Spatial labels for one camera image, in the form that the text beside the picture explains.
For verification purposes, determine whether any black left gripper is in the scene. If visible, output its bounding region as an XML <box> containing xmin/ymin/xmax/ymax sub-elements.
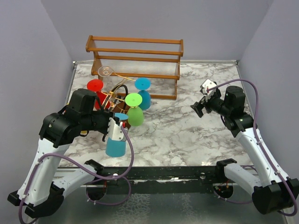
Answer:
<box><xmin>81</xmin><ymin>108</ymin><xmax>121</xmax><ymax>135</ymax></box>

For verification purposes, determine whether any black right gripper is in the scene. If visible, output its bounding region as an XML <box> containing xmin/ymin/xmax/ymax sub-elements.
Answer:
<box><xmin>191</xmin><ymin>90</ymin><xmax>231</xmax><ymax>117</ymax></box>

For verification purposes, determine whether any teal plastic wine glass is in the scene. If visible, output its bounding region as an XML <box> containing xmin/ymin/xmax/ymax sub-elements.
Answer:
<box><xmin>106</xmin><ymin>113</ymin><xmax>128</xmax><ymax>157</ymax></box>

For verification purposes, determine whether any red plastic wine glass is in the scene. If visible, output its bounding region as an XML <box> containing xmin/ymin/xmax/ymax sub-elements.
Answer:
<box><xmin>87</xmin><ymin>79</ymin><xmax>110</xmax><ymax>109</ymax></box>

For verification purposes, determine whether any green plastic wine glass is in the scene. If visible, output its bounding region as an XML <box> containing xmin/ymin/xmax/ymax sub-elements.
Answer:
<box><xmin>125</xmin><ymin>93</ymin><xmax>144</xmax><ymax>126</ymax></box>

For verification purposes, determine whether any clear wine glass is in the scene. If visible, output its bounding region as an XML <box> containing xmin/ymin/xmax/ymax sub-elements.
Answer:
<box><xmin>97</xmin><ymin>66</ymin><xmax>114</xmax><ymax>84</ymax></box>

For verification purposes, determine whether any blue plastic wine glass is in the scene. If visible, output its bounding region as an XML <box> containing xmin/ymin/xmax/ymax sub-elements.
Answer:
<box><xmin>135</xmin><ymin>77</ymin><xmax>151</xmax><ymax>110</ymax></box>

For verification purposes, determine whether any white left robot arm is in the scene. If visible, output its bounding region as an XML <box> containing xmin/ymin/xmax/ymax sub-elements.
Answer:
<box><xmin>7</xmin><ymin>89</ymin><xmax>114</xmax><ymax>223</ymax></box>

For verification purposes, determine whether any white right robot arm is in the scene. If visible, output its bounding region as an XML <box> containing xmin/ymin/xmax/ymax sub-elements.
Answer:
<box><xmin>191</xmin><ymin>82</ymin><xmax>299</xmax><ymax>214</ymax></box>

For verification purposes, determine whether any wooden wine glass rack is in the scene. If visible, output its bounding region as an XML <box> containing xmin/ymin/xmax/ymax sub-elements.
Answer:
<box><xmin>85</xmin><ymin>35</ymin><xmax>184</xmax><ymax>100</ymax></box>

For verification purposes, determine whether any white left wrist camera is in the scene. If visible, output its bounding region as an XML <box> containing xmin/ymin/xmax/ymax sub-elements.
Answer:
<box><xmin>107</xmin><ymin>118</ymin><xmax>128</xmax><ymax>141</ymax></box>

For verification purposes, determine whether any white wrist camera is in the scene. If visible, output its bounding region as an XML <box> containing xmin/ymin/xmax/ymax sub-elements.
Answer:
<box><xmin>107</xmin><ymin>118</ymin><xmax>128</xmax><ymax>141</ymax></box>
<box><xmin>200</xmin><ymin>79</ymin><xmax>217</xmax><ymax>102</ymax></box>

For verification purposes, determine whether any gold wire glass holder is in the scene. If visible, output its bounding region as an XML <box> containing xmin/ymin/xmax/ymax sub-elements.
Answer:
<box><xmin>100</xmin><ymin>70</ymin><xmax>138</xmax><ymax>143</ymax></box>

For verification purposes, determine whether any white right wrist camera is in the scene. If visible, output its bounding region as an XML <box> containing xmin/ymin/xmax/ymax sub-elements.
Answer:
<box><xmin>200</xmin><ymin>79</ymin><xmax>217</xmax><ymax>102</ymax></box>

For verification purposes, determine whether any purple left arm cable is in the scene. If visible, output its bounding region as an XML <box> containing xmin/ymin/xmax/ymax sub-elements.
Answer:
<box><xmin>18</xmin><ymin>122</ymin><xmax>135</xmax><ymax>224</ymax></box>

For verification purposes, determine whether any black mounting rail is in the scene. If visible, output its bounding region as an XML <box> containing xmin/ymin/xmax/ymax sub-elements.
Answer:
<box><xmin>85</xmin><ymin>160</ymin><xmax>233</xmax><ymax>195</ymax></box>

